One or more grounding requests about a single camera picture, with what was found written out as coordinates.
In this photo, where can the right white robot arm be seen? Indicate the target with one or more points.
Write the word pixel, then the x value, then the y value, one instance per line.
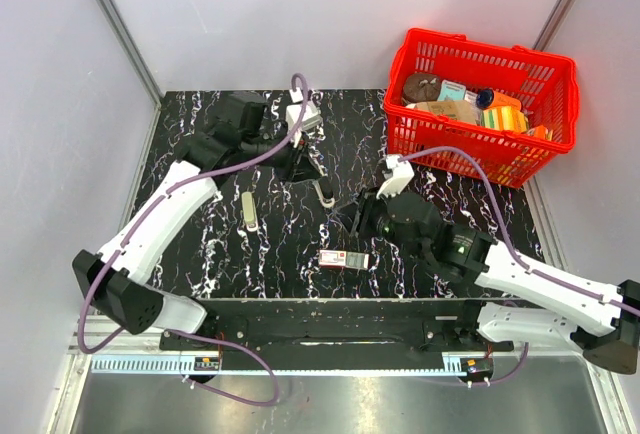
pixel 598 320

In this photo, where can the brown round object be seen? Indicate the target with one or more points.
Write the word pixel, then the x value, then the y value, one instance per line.
pixel 421 87

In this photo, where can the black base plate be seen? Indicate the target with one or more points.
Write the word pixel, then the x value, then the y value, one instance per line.
pixel 333 336

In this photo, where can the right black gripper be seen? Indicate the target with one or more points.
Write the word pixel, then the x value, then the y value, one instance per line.
pixel 357 216

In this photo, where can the blue capped orange bottle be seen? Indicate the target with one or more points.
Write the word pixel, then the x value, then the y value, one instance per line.
pixel 490 98

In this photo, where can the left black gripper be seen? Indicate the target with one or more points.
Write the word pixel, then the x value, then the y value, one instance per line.
pixel 299 165

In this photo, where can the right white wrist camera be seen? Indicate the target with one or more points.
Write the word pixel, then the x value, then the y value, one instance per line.
pixel 397 176

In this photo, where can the red plastic basket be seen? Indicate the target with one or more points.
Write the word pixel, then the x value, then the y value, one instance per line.
pixel 546 84

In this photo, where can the teal small box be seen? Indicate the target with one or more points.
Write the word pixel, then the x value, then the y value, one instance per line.
pixel 451 91

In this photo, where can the brown cardboard package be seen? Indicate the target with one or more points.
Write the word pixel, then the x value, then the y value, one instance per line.
pixel 458 110

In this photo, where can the yellow green sponge pack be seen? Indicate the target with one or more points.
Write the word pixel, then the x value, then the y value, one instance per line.
pixel 505 118

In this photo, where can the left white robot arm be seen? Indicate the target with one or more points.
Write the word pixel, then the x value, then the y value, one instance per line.
pixel 115 278

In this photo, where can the orange small box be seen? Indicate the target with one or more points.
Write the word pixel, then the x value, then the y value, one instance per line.
pixel 540 132

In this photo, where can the beige stapler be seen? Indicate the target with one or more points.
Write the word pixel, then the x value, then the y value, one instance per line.
pixel 249 211

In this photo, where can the red white staple box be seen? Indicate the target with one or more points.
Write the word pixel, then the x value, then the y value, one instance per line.
pixel 343 259

